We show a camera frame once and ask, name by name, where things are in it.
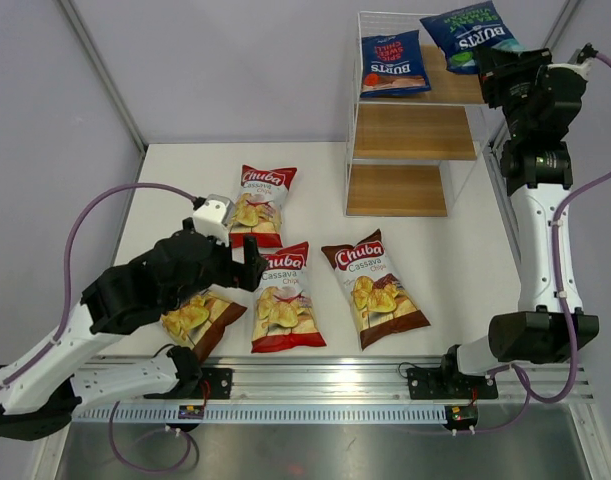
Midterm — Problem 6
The left aluminium frame post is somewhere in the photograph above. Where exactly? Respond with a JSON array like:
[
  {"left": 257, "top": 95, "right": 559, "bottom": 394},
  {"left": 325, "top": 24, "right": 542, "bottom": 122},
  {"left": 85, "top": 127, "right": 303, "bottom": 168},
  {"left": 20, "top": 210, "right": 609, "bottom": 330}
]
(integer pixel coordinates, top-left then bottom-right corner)
[{"left": 55, "top": 0, "right": 148, "bottom": 157}]

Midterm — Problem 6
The brown chuba bag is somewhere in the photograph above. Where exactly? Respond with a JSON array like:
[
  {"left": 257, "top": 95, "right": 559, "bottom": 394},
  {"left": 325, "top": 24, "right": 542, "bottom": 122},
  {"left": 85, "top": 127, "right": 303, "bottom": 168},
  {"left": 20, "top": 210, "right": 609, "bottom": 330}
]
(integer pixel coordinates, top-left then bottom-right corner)
[
  {"left": 321, "top": 229, "right": 430, "bottom": 349},
  {"left": 160, "top": 290, "right": 247, "bottom": 363}
]

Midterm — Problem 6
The white wire wooden shelf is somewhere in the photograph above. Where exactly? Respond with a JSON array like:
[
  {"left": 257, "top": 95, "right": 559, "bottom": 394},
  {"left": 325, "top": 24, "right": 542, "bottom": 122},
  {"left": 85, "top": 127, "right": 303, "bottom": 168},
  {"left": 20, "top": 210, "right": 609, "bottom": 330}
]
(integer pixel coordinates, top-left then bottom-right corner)
[{"left": 344, "top": 11, "right": 496, "bottom": 217}]

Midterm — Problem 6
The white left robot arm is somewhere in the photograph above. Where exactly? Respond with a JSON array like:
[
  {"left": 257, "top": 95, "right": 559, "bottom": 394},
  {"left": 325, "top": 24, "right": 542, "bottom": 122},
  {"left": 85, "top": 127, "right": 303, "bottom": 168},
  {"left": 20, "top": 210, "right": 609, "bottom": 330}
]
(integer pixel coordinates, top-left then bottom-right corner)
[{"left": 0, "top": 226, "right": 267, "bottom": 441}]

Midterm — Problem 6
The blue Burts spicy chilli bag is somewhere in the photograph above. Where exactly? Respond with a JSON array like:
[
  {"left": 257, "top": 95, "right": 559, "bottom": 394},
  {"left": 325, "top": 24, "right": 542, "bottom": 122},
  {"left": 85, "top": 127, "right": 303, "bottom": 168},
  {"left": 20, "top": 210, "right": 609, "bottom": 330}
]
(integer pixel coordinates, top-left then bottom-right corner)
[{"left": 360, "top": 30, "right": 431, "bottom": 98}]

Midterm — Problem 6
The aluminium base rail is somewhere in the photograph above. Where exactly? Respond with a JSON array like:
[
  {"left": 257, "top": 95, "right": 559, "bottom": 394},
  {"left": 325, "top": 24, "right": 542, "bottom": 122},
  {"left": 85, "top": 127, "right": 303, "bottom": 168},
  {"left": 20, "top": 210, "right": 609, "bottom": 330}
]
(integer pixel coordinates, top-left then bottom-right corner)
[{"left": 59, "top": 355, "right": 596, "bottom": 426}]

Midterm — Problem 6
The red Chuba bag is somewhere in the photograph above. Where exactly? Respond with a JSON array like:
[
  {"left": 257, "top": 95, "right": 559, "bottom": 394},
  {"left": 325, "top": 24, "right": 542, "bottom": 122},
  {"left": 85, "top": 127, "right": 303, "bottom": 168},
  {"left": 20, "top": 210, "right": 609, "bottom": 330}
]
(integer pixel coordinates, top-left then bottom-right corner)
[
  {"left": 251, "top": 242, "right": 326, "bottom": 354},
  {"left": 229, "top": 165, "right": 297, "bottom": 249}
]

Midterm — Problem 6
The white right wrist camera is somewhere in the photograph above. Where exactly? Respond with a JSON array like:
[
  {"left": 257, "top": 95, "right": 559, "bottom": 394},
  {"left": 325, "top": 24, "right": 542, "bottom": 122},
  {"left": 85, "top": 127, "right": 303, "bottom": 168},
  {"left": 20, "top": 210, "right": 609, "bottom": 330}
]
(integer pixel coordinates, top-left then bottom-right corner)
[{"left": 570, "top": 43, "right": 598, "bottom": 81}]

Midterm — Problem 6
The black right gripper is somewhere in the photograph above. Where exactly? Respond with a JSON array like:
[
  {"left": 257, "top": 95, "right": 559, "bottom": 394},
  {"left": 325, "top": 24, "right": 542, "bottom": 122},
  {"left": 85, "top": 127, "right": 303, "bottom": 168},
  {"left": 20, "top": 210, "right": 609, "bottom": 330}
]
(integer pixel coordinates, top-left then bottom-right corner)
[{"left": 475, "top": 46, "right": 555, "bottom": 141}]

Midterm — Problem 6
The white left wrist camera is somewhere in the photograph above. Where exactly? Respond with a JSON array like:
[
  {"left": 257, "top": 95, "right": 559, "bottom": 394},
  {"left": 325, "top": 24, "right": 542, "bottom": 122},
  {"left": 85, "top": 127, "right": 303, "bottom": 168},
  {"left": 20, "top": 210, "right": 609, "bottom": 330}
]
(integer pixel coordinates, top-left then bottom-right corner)
[{"left": 192, "top": 194, "right": 235, "bottom": 246}]

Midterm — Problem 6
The right aluminium frame post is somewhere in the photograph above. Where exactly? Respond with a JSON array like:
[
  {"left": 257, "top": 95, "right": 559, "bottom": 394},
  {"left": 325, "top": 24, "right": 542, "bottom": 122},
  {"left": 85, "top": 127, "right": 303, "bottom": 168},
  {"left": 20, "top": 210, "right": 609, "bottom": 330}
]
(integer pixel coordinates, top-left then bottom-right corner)
[{"left": 487, "top": 0, "right": 584, "bottom": 151}]

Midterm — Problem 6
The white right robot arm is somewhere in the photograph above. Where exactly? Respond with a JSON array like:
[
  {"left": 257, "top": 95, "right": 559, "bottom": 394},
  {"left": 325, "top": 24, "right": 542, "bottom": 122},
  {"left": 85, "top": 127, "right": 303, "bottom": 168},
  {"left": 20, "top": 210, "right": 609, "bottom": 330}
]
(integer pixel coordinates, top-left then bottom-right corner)
[{"left": 438, "top": 46, "right": 599, "bottom": 403}]

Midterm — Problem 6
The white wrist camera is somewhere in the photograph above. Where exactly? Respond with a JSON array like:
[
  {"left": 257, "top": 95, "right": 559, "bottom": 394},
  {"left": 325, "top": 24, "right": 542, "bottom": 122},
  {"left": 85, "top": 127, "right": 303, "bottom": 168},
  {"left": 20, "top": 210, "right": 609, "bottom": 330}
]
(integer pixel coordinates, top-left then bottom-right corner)
[
  {"left": 570, "top": 43, "right": 598, "bottom": 81},
  {"left": 192, "top": 194, "right": 235, "bottom": 246}
]

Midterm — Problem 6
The blue Burts sea salt bag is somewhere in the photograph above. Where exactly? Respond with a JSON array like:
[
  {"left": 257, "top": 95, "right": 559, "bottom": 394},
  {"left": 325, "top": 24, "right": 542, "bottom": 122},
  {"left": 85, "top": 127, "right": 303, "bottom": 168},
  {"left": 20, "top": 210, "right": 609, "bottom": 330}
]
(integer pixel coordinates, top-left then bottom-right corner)
[{"left": 420, "top": 1, "right": 525, "bottom": 75}]

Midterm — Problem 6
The aluminium frame post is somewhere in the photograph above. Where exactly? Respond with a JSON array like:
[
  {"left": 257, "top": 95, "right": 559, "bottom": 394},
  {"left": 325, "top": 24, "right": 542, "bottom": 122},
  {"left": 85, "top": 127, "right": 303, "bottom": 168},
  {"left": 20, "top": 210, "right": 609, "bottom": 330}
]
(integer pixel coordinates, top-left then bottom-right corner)
[
  {"left": 55, "top": 0, "right": 148, "bottom": 157},
  {"left": 487, "top": 0, "right": 584, "bottom": 151}
]

